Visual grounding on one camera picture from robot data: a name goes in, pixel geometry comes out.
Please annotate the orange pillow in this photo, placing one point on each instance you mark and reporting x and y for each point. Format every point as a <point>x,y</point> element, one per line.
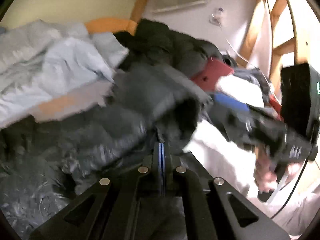
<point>110,23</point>

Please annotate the wooden bed frame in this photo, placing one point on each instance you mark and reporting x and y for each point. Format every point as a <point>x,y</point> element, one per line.
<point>255,37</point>

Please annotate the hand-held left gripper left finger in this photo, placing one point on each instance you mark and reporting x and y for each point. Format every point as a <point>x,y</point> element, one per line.
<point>159,160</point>

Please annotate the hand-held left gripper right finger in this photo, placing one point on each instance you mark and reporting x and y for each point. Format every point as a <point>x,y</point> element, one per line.
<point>165,160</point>

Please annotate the white bed sheet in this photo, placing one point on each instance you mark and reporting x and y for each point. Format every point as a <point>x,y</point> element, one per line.
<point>217,155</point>

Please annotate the dark green coat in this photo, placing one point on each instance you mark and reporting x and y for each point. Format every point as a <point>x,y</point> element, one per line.
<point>162,42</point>

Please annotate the person's right hand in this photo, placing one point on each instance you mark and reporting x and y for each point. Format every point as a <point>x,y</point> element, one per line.
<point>267,177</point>

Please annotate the white cloth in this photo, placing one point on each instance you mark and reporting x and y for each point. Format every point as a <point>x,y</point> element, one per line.
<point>242,87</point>

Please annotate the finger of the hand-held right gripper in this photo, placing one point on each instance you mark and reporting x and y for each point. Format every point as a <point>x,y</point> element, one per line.
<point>232,103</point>
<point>265,136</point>

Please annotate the light blue duvet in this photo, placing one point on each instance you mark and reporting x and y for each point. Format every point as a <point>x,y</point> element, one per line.
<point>62,62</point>

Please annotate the wall power outlet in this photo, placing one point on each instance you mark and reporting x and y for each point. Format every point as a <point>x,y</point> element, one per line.
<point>216,17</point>

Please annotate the black down jacket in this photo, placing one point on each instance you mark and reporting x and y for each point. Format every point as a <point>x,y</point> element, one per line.
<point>62,142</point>

